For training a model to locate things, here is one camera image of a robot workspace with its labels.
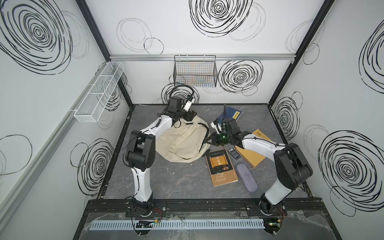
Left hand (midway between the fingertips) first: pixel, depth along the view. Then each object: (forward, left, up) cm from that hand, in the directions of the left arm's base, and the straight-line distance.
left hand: (192, 110), depth 95 cm
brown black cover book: (-31, -18, -15) cm, 39 cm away
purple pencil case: (-37, -31, -13) cm, 50 cm away
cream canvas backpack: (-15, +4, -14) cm, 21 cm away
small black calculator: (-22, -27, -16) cm, 38 cm away
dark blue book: (+13, -30, -15) cm, 36 cm away
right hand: (-21, -8, -3) cm, 23 cm away
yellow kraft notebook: (-24, -39, -16) cm, 48 cm away
